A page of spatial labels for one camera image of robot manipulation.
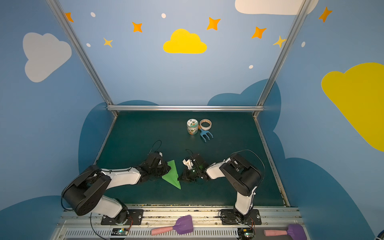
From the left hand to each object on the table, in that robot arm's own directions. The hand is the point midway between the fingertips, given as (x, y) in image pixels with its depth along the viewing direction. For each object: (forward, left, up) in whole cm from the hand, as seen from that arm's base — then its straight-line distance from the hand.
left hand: (173, 168), depth 90 cm
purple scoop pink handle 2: (-31, -63, -1) cm, 70 cm away
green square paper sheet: (-4, 0, -1) cm, 4 cm away
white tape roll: (+40, -22, 0) cm, 46 cm away
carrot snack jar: (+30, -12, +6) cm, 33 cm away
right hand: (-6, -4, 0) cm, 7 cm away
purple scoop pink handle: (-29, -8, -1) cm, 30 cm away
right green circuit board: (-32, -38, -2) cm, 50 cm away
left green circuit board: (-32, +23, -3) cm, 39 cm away
